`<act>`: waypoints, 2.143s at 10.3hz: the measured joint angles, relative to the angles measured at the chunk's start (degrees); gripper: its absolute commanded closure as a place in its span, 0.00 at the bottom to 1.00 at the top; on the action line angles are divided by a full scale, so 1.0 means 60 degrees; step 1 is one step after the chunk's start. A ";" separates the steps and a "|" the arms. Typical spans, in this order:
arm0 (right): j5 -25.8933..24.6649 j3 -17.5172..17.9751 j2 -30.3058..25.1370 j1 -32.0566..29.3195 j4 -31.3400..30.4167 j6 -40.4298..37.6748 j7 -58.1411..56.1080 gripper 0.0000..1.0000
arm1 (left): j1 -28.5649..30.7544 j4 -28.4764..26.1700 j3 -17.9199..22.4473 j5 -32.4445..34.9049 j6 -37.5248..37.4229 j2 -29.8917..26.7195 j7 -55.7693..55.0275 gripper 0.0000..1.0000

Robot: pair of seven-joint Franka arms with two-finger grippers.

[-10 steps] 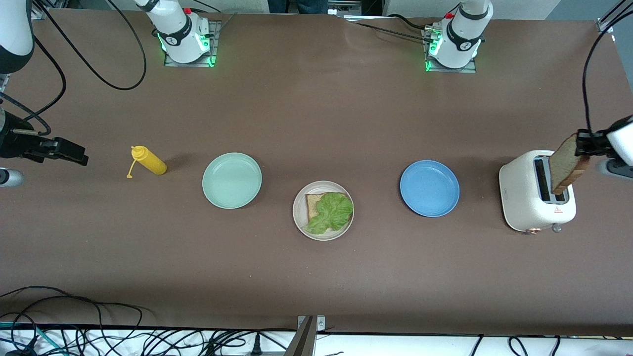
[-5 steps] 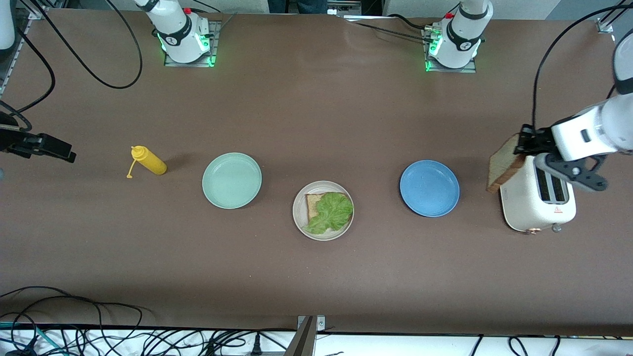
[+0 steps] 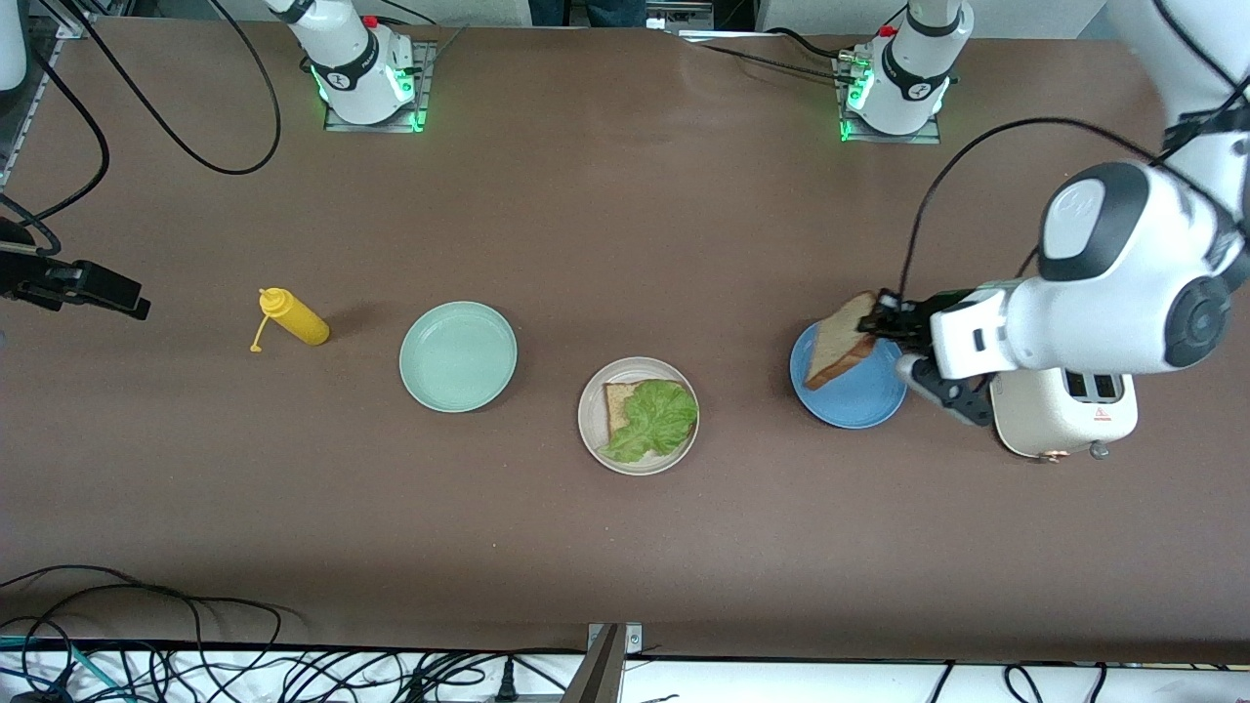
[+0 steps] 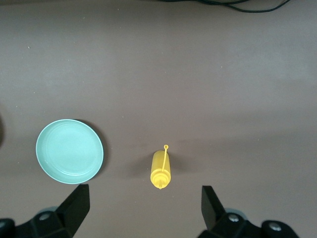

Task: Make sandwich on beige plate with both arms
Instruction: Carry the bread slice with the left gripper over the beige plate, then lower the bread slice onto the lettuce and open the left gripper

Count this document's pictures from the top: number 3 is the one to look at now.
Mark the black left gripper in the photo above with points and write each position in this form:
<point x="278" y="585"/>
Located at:
<point x="906" y="320"/>

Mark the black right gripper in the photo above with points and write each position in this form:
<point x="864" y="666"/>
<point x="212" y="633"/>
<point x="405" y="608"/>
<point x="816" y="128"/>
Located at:
<point x="41" y="279"/>

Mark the dark crust bread slice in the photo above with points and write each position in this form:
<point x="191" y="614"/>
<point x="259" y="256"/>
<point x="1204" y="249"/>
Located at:
<point x="835" y="342"/>

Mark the yellow mustard squeeze bottle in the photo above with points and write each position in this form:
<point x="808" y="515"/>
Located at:
<point x="298" y="318"/>

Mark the green lettuce leaf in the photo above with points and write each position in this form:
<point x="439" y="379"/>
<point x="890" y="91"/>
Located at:
<point x="659" y="415"/>

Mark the pale crust bread slice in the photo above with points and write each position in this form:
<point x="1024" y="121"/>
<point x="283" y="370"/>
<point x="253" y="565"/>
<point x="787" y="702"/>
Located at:
<point x="620" y="405"/>

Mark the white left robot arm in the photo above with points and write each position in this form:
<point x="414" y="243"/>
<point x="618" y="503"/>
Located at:
<point x="1123" y="293"/>

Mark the blue plate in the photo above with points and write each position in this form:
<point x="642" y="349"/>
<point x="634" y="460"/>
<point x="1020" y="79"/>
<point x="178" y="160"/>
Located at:
<point x="854" y="400"/>

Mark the beige plate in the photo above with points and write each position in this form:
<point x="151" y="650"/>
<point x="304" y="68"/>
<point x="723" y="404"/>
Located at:
<point x="591" y="415"/>

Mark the pale green plate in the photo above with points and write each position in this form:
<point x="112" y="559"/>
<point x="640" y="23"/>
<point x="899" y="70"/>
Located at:
<point x="457" y="356"/>

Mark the cream white toaster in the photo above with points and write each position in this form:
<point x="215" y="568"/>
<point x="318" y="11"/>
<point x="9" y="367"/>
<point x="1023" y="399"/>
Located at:
<point x="1064" y="420"/>

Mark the grey metal equipment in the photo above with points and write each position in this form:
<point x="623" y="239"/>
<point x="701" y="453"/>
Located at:
<point x="703" y="15"/>

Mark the person in blue jeans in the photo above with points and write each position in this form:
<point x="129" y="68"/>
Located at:
<point x="586" y="12"/>

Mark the black power plug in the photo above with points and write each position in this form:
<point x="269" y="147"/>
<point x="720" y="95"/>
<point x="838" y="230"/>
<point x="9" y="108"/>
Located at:
<point x="505" y="683"/>

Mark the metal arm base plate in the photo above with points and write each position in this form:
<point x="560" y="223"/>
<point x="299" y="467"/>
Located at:
<point x="894" y="140"/>
<point x="371" y="128"/>

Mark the metal table bracket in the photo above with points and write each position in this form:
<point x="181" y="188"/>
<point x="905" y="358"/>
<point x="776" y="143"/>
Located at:
<point x="601" y="674"/>

